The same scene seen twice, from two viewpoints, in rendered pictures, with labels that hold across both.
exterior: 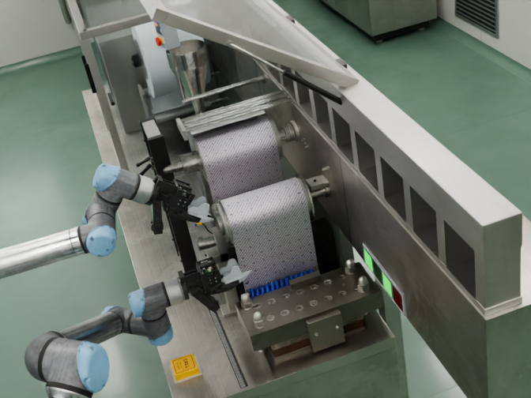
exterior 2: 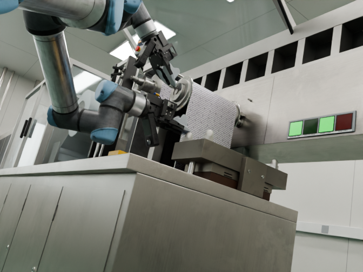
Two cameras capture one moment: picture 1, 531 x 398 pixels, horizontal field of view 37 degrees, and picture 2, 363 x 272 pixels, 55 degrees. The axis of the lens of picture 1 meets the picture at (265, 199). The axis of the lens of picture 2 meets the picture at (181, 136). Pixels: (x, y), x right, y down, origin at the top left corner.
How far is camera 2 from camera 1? 200 cm
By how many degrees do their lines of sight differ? 52
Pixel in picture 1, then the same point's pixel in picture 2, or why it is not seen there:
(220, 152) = not seen: hidden behind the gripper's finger
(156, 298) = (126, 90)
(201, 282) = (158, 109)
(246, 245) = (195, 109)
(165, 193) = (159, 42)
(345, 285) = not seen: hidden behind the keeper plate
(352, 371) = (267, 224)
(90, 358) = not seen: outside the picture
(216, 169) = (168, 89)
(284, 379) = (223, 188)
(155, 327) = (111, 115)
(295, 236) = (222, 128)
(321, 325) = (254, 167)
